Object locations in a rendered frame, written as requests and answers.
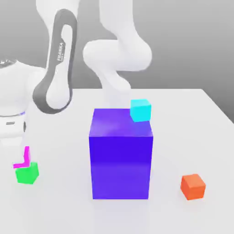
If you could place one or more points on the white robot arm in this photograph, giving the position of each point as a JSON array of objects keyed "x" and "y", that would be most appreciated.
[{"x": 117, "y": 56}]

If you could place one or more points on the small cyan cube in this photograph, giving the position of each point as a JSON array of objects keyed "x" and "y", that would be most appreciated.
[{"x": 140, "y": 110}]

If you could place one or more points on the small green cube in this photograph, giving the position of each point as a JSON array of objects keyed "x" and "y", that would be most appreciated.
[{"x": 26, "y": 174}]

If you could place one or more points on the large purple box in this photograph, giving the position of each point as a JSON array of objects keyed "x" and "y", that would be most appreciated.
[{"x": 120, "y": 164}]

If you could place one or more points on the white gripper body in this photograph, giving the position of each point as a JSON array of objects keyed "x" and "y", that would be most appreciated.
[{"x": 11, "y": 144}]

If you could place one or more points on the small orange cube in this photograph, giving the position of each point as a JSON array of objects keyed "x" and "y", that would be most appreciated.
[{"x": 193, "y": 187}]

